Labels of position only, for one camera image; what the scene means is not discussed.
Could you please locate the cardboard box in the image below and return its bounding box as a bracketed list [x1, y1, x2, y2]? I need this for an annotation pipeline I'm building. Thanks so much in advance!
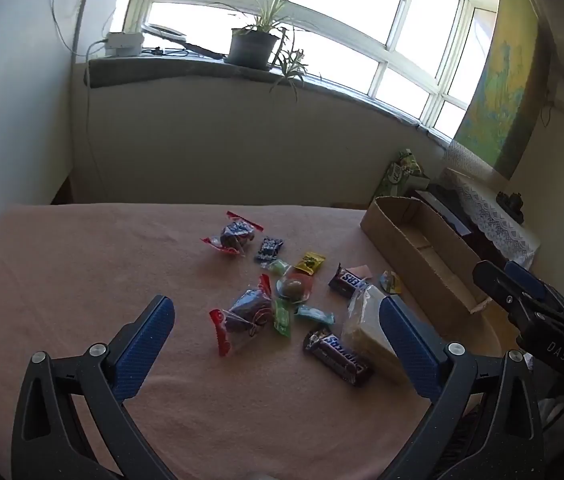
[360, 196, 492, 316]

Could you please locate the pale flat electronics box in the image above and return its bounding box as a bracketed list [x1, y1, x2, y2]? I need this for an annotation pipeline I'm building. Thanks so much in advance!
[104, 32, 143, 57]

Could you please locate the long green candy packet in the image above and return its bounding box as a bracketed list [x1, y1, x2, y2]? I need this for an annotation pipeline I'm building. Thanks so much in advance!
[273, 297, 293, 338]

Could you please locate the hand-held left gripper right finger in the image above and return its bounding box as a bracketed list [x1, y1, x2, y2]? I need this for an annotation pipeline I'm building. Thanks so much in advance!
[377, 295, 545, 480]

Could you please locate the white lace cloth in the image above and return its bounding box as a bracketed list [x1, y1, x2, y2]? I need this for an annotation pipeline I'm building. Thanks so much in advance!
[442, 140, 542, 268]

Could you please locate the teal mint candy packet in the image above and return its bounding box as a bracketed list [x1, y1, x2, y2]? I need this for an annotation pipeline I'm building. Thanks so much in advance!
[296, 305, 337, 325]

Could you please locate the dark blue candy packet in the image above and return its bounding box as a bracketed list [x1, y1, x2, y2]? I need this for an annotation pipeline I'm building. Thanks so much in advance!
[254, 236, 284, 264]

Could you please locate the round candy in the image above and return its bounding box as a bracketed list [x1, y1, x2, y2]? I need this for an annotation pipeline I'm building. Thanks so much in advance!
[276, 274, 315, 306]

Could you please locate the large brown chocolate bar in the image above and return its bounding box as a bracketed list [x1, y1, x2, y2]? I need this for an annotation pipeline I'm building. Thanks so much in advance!
[303, 327, 375, 387]

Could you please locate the yellow green candy packet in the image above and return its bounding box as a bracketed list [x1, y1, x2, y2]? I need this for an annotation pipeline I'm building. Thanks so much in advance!
[379, 270, 403, 295]

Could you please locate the white cabinet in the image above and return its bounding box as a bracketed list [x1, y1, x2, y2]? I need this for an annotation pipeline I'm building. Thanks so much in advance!
[0, 0, 88, 206]

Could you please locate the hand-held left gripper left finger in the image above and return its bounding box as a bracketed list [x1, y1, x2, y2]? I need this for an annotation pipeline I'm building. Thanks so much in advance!
[11, 295, 183, 480]

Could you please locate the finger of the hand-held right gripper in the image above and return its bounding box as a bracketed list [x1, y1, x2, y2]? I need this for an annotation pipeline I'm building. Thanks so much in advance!
[472, 260, 530, 322]
[504, 260, 547, 302]

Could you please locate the potted spider plant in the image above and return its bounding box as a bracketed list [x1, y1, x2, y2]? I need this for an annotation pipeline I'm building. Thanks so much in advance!
[212, 0, 323, 103]

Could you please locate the small dark figurine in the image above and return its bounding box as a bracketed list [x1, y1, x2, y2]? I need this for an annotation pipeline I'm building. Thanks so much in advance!
[496, 190, 525, 223]

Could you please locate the small brown chocolate bar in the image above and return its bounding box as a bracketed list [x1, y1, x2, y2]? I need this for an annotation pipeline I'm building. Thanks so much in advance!
[328, 263, 370, 297]

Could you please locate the sliced bread packet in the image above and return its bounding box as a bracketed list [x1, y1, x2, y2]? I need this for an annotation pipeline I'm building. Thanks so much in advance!
[340, 284, 413, 386]

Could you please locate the white cable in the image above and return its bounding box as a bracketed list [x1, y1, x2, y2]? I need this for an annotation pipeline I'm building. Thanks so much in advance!
[49, 0, 110, 58]

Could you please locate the red clear pastry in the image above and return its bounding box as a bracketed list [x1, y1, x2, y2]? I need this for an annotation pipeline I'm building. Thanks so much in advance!
[200, 209, 264, 258]
[209, 274, 275, 357]

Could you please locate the wall poster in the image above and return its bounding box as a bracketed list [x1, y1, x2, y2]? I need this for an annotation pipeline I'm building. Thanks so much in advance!
[454, 0, 542, 181]

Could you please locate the grey window sill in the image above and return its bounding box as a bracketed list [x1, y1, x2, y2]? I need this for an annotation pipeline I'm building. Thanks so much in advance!
[84, 55, 442, 141]

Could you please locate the white window frame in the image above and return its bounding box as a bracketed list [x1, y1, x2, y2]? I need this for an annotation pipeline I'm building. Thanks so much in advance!
[122, 0, 472, 138]

